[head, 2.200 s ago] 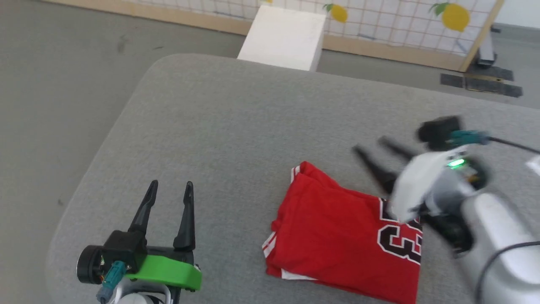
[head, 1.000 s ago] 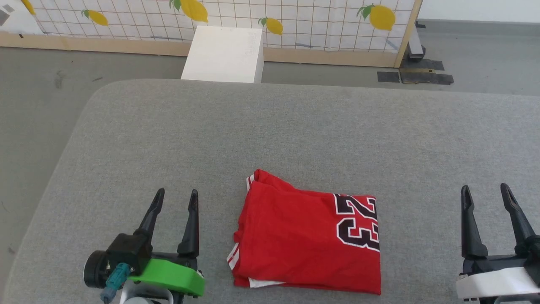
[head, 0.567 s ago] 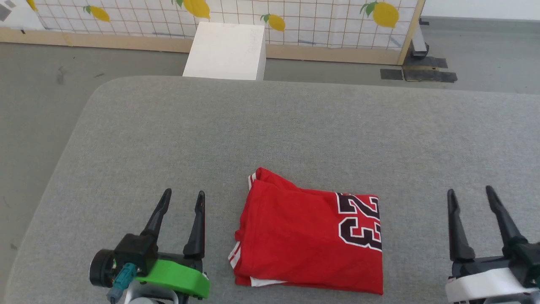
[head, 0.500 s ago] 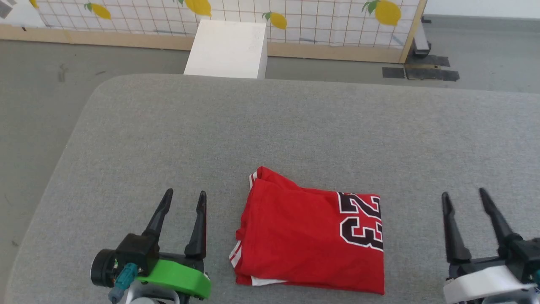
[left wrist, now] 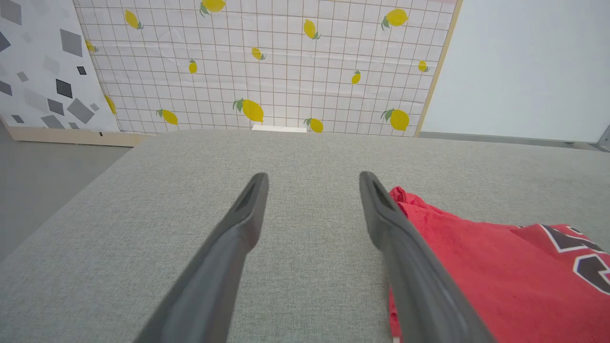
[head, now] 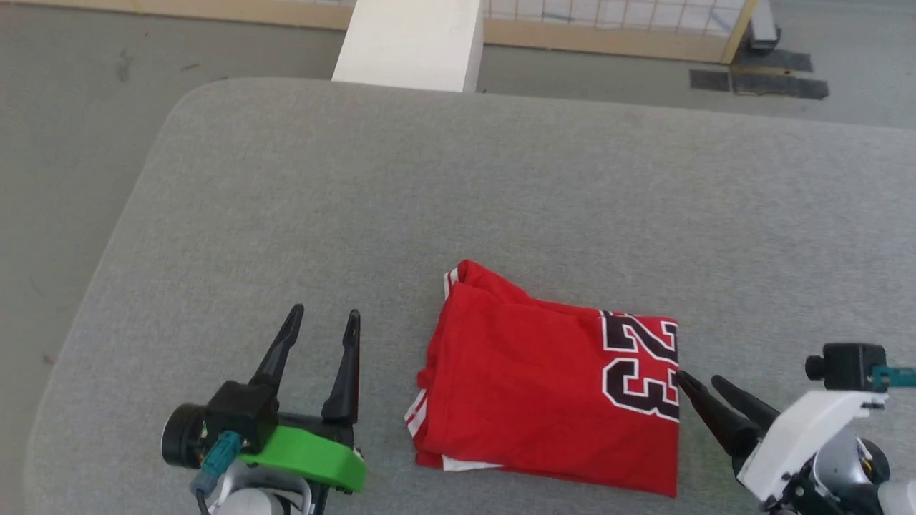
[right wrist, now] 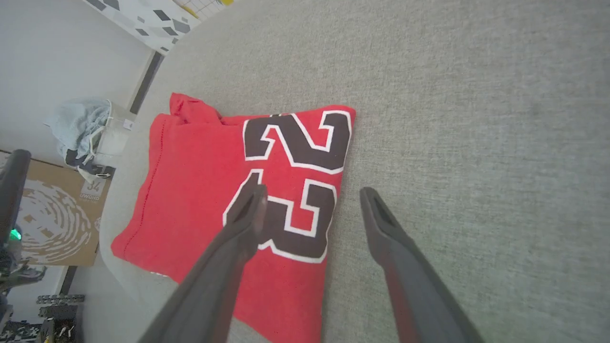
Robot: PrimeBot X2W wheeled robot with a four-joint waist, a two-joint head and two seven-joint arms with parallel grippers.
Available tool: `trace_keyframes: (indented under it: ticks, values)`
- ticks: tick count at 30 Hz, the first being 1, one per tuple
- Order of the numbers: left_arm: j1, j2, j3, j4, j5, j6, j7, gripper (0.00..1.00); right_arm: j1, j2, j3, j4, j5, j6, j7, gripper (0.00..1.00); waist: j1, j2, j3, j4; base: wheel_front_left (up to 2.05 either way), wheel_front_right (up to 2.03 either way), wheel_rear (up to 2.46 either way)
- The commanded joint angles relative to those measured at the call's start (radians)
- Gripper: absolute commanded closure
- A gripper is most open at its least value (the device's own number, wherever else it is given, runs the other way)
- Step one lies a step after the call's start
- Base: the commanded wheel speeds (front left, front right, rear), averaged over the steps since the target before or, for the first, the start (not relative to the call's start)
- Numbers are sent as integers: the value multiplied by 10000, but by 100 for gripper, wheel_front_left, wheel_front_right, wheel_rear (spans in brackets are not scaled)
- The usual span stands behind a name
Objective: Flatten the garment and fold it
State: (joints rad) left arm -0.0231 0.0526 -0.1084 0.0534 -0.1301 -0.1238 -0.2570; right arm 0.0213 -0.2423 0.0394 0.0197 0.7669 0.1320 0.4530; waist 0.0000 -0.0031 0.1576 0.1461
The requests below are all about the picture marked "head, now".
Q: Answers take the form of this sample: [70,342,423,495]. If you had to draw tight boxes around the teal plug left camera cable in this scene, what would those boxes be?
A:
[189,431,245,515]

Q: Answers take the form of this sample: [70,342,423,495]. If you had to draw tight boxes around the large black floor mat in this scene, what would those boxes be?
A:
[731,71,831,100]

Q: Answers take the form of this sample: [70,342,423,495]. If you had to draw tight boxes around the teal plug right camera cable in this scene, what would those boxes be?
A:
[871,366,916,389]

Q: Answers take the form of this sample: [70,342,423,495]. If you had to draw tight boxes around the white rectangular block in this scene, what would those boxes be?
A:
[332,0,484,93]

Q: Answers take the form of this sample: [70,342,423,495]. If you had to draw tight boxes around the grey metal post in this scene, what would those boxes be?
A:
[746,0,782,52]

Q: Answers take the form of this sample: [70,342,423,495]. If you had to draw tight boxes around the small black floor mat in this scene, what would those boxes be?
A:
[689,69,732,92]

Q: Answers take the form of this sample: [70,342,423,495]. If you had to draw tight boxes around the red basketball jersey number 23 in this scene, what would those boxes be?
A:
[404,259,681,498]

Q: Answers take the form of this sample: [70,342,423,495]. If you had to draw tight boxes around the dark grey floor mat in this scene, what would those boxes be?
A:
[736,48,814,73]

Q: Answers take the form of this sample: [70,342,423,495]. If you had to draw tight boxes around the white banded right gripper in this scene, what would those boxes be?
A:
[676,371,890,503]

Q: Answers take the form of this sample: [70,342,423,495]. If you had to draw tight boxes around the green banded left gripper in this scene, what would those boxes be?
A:
[240,304,367,496]

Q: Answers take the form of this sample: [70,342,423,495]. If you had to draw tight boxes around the teal plug camera cable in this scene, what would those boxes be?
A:
[189,431,245,515]
[871,366,916,389]

